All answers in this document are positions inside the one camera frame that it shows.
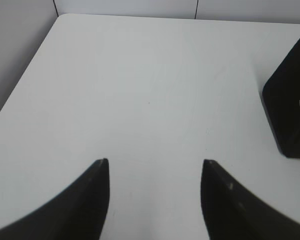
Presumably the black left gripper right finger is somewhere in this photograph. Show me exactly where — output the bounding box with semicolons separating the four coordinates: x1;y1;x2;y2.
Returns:
200;159;300;240

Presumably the black fabric bag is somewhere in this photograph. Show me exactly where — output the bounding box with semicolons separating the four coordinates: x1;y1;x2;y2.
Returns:
262;38;300;159

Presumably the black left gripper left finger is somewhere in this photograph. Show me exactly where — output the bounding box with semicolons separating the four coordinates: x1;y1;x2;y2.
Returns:
0;158;109;240

